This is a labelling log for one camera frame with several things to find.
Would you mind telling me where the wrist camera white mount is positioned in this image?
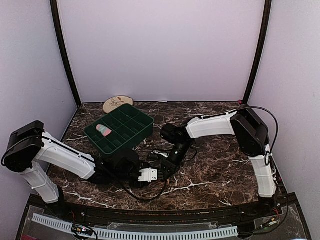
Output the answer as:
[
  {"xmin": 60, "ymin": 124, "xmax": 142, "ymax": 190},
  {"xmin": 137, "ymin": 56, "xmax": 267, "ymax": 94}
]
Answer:
[
  {"xmin": 148, "ymin": 149, "xmax": 169, "ymax": 160},
  {"xmin": 137, "ymin": 168, "xmax": 158, "ymax": 183}
]

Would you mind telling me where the white slotted cable duct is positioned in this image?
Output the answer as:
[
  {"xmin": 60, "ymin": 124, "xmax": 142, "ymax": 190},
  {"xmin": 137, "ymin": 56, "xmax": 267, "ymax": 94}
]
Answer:
[{"xmin": 31, "ymin": 213, "xmax": 239, "ymax": 240}]

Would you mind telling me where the black front table rail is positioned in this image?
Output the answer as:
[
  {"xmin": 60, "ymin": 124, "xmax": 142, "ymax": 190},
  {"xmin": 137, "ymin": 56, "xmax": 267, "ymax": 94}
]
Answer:
[{"xmin": 60, "ymin": 202, "xmax": 270, "ymax": 226}]

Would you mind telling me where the left black frame post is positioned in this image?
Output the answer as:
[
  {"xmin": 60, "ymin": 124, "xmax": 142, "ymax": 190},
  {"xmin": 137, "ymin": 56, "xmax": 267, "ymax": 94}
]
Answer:
[{"xmin": 49, "ymin": 0, "xmax": 82, "ymax": 108}]

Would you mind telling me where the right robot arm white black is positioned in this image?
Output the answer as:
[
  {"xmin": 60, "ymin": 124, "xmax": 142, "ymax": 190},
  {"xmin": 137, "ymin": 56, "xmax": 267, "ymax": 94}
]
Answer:
[{"xmin": 160, "ymin": 105, "xmax": 277, "ymax": 217}]

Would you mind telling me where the right black frame post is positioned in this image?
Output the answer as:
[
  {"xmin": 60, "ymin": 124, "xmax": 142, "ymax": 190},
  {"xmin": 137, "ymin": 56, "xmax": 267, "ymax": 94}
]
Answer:
[{"xmin": 242, "ymin": 0, "xmax": 272, "ymax": 104}]

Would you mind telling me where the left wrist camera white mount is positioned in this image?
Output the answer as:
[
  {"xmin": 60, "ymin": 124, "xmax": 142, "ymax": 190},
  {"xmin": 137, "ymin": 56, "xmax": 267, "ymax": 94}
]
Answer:
[{"xmin": 137, "ymin": 168, "xmax": 158, "ymax": 183}]

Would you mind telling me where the small circuit board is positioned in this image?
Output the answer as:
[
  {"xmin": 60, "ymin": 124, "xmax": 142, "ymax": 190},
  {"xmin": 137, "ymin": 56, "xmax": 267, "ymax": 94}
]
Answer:
[{"xmin": 71, "ymin": 224, "xmax": 94, "ymax": 237}]

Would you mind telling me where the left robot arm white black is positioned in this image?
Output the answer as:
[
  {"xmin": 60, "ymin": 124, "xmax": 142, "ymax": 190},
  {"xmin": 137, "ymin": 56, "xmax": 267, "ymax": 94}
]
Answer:
[{"xmin": 1, "ymin": 120, "xmax": 164, "ymax": 218}]

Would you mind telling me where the pink patterned sock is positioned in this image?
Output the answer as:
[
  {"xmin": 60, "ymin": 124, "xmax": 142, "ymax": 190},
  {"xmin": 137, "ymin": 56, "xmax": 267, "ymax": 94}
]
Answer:
[{"xmin": 96, "ymin": 124, "xmax": 112, "ymax": 137}]

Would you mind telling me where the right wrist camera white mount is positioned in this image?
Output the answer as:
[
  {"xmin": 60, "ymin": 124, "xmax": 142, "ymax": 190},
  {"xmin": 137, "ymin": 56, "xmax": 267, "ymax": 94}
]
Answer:
[{"xmin": 148, "ymin": 149, "xmax": 169, "ymax": 160}]

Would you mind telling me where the green divided organizer tray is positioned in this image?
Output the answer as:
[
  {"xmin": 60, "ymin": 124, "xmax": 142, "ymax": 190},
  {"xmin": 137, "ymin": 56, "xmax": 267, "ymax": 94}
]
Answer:
[{"xmin": 84, "ymin": 104, "xmax": 154, "ymax": 156}]

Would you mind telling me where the black frame post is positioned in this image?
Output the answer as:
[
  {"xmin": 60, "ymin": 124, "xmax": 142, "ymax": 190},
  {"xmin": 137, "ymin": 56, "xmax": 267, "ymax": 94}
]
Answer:
[
  {"xmin": 242, "ymin": 0, "xmax": 272, "ymax": 104},
  {"xmin": 49, "ymin": 0, "xmax": 82, "ymax": 108}
]

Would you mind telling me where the beige floral plate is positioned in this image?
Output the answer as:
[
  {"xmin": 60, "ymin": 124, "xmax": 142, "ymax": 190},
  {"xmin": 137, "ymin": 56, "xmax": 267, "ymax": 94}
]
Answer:
[{"xmin": 102, "ymin": 95, "xmax": 134, "ymax": 114}]

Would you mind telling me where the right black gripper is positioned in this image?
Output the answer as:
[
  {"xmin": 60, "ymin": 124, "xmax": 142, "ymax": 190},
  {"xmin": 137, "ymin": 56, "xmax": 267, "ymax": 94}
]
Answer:
[{"xmin": 161, "ymin": 140, "xmax": 193, "ymax": 182}]

